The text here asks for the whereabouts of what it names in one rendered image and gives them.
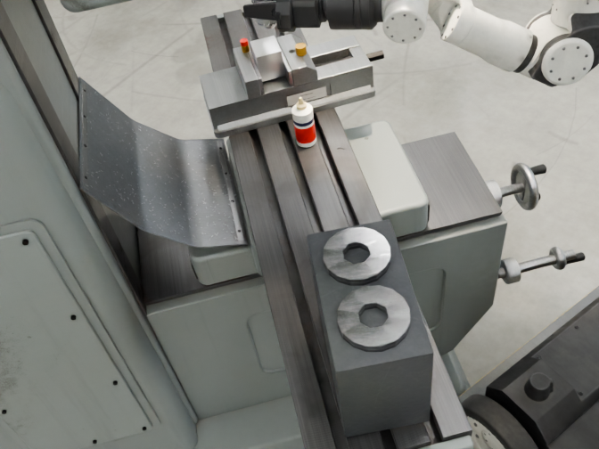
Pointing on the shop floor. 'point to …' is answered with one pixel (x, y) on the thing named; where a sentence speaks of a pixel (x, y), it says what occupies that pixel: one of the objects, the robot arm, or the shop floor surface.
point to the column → (69, 273)
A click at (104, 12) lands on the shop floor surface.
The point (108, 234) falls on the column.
